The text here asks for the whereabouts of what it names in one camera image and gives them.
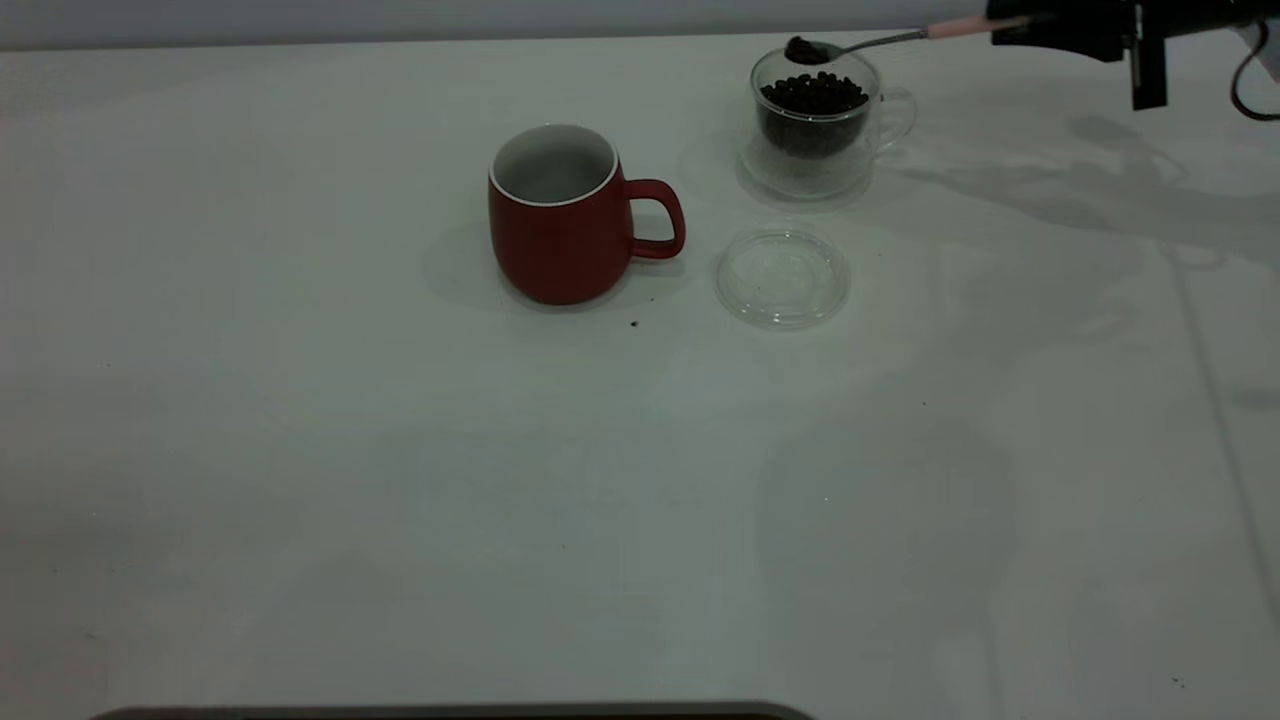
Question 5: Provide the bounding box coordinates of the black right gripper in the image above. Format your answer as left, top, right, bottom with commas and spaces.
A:
985, 0, 1280, 111

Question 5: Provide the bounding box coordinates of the metal spoon with pink handle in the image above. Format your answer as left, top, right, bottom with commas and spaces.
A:
784, 14, 1033, 67

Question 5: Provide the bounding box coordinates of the clear round glass dish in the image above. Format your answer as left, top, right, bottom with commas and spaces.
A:
714, 227, 853, 332

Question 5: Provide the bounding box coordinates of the red ceramic mug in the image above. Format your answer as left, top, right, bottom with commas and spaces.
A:
488, 123, 687, 307

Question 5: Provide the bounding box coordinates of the dark coffee beans pile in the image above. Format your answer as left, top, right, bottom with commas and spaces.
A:
755, 72, 868, 158

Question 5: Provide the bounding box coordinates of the clear double-walled glass cup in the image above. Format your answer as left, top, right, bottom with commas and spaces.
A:
735, 43, 917, 202

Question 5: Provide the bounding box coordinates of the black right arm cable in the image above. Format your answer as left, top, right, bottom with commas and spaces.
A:
1231, 18, 1280, 122

